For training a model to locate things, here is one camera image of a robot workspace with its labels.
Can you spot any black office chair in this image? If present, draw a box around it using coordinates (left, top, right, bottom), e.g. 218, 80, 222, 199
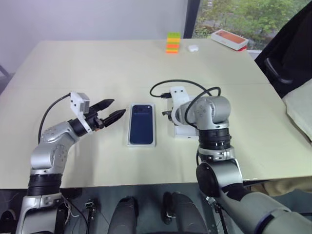
253, 0, 312, 99

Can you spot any dark window frame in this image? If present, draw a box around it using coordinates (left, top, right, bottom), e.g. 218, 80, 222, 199
182, 0, 202, 39

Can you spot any dark rounded shape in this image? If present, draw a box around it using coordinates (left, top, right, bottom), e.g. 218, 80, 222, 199
162, 192, 208, 234
108, 195, 139, 234

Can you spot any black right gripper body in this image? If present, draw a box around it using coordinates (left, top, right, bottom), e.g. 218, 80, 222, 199
161, 110, 175, 122

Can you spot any green orange block stack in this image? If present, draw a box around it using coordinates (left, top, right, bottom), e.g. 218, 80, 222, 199
165, 32, 181, 54

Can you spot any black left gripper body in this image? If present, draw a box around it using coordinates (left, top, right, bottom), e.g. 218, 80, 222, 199
84, 108, 106, 131

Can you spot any dark blue smartphone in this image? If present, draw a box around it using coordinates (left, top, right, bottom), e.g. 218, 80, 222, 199
129, 104, 154, 145

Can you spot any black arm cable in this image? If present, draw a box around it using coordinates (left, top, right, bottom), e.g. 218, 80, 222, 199
38, 93, 73, 143
149, 79, 222, 128

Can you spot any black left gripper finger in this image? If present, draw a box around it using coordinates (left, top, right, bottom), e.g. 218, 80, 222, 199
103, 109, 127, 128
91, 98, 115, 114

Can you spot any cream fabric cushion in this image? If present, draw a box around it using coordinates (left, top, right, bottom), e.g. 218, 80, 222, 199
281, 89, 312, 143

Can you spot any orange and white box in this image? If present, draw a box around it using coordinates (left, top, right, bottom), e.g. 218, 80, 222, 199
210, 29, 250, 50

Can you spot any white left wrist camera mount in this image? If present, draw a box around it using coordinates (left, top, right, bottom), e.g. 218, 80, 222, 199
69, 91, 94, 134

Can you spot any white phone box lid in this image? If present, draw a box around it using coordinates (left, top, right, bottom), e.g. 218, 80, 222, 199
166, 98, 200, 140

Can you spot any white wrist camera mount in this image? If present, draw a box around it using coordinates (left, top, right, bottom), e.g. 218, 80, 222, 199
169, 85, 190, 127
69, 91, 94, 134

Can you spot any white box bottom tray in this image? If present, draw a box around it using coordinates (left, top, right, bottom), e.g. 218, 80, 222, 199
126, 102, 157, 148

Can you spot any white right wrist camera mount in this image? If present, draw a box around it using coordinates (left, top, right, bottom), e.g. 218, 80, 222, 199
169, 85, 190, 127

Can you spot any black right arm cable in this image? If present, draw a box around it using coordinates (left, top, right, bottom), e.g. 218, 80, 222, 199
149, 79, 222, 128

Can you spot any black clamp bracket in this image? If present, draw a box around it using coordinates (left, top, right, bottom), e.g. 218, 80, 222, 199
205, 195, 226, 234
84, 199, 98, 234

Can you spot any dark metal stand frame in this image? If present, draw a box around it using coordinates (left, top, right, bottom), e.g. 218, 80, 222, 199
0, 63, 12, 80

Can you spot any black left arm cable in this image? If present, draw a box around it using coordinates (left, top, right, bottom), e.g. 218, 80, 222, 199
38, 93, 73, 143

